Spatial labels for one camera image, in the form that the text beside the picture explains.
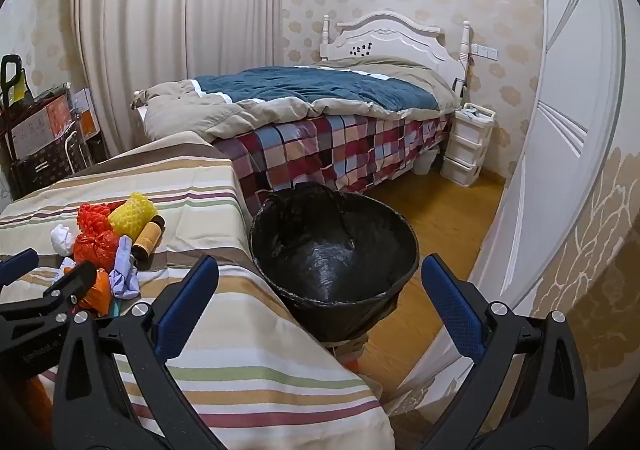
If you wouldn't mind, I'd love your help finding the white bed headboard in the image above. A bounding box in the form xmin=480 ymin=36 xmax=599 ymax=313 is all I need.
xmin=320 ymin=12 xmax=473 ymax=81

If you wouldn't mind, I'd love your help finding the bin with black bag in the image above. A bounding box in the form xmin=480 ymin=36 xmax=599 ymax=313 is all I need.
xmin=248 ymin=182 xmax=421 ymax=343

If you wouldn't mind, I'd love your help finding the cardboard box with orange print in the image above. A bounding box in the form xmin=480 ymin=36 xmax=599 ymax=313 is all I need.
xmin=7 ymin=92 xmax=71 ymax=161

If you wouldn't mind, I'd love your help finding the amber bottle with black cap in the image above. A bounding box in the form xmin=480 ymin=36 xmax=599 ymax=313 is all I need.
xmin=131 ymin=214 xmax=166 ymax=262

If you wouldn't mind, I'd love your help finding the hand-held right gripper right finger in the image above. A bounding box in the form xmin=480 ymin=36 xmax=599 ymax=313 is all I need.
xmin=421 ymin=254 xmax=591 ymax=450

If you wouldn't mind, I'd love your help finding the black and yellow handle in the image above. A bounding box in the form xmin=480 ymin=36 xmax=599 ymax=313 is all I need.
xmin=0 ymin=55 xmax=26 ymax=111

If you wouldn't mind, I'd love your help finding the white and orange box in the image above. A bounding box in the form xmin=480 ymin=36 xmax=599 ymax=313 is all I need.
xmin=70 ymin=87 xmax=101 ymax=141

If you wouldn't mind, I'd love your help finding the white plastic drawer unit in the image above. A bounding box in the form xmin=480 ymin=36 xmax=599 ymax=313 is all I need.
xmin=440 ymin=102 xmax=497 ymax=188

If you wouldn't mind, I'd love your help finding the checkered bed sheet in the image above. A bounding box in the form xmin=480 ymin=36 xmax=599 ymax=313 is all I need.
xmin=212 ymin=107 xmax=453 ymax=218

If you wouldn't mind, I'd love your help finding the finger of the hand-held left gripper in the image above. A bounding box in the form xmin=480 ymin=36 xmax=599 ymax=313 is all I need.
xmin=0 ymin=248 xmax=40 ymax=288
xmin=0 ymin=261 xmax=98 ymax=331

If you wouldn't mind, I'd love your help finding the beige curtain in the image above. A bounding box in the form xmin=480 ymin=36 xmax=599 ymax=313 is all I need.
xmin=75 ymin=0 xmax=286 ymax=166

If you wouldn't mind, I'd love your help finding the orange wrapper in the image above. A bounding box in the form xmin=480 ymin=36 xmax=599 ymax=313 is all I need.
xmin=75 ymin=267 xmax=113 ymax=317

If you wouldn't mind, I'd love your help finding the white panelled door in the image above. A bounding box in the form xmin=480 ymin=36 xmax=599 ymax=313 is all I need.
xmin=400 ymin=0 xmax=631 ymax=431

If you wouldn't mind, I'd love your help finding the brown patterned bag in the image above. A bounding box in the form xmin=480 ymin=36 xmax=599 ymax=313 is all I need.
xmin=5 ymin=120 xmax=98 ymax=198

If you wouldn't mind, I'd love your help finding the blue and beige duvet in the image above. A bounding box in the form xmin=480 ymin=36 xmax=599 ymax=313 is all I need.
xmin=132 ymin=55 xmax=461 ymax=141

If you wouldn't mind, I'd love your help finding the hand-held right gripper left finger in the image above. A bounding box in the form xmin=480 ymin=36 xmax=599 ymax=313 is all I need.
xmin=52 ymin=254 xmax=221 ymax=450

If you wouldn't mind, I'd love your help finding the pale blue white wrapper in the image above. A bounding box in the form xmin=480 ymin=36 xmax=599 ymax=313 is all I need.
xmin=109 ymin=236 xmax=142 ymax=301

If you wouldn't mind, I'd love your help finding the red foam net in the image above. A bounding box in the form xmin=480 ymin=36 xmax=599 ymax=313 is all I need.
xmin=76 ymin=202 xmax=113 ymax=236

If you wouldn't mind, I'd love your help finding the red plastic bag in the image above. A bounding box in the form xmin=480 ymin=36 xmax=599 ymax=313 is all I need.
xmin=73 ymin=228 xmax=121 ymax=271

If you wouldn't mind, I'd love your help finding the small white wastebasket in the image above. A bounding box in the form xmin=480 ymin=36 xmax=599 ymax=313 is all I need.
xmin=412 ymin=147 xmax=441 ymax=176

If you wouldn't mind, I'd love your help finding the striped tablecloth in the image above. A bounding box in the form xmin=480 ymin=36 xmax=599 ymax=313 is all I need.
xmin=0 ymin=130 xmax=396 ymax=450

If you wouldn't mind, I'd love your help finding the yellow foam net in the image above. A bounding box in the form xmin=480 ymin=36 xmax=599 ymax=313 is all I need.
xmin=108 ymin=192 xmax=156 ymax=238

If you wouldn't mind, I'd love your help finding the person's orange clothing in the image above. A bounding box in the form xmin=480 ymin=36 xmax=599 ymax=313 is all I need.
xmin=22 ymin=375 xmax=57 ymax=431

